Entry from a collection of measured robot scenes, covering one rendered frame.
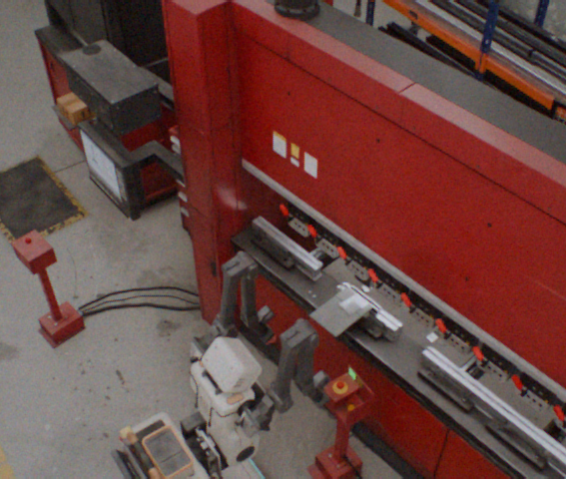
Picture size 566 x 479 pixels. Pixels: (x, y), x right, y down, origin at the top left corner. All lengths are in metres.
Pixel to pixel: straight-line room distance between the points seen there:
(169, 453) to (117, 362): 1.53
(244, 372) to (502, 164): 1.29
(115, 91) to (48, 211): 2.50
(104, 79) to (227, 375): 1.48
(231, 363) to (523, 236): 1.24
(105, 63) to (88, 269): 2.06
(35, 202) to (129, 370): 1.78
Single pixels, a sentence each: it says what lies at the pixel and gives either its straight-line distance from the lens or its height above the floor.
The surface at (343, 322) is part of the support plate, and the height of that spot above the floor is 1.00.
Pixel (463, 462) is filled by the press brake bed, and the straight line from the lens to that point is 3.80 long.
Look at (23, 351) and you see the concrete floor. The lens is 5.06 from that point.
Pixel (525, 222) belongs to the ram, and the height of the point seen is 2.06.
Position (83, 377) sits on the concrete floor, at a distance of 4.83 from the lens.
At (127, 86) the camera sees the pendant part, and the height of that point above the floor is 1.95.
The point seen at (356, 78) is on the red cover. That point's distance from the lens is 2.96.
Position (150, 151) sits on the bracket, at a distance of 4.31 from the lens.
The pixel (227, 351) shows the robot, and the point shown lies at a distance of 3.09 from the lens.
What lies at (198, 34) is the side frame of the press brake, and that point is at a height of 2.20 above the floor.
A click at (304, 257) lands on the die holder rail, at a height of 0.97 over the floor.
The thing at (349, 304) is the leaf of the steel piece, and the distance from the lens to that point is 3.74.
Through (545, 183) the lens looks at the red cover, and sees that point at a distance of 2.60.
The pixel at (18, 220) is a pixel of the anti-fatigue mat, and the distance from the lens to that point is 5.88.
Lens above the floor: 3.90
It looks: 47 degrees down
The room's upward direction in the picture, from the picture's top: straight up
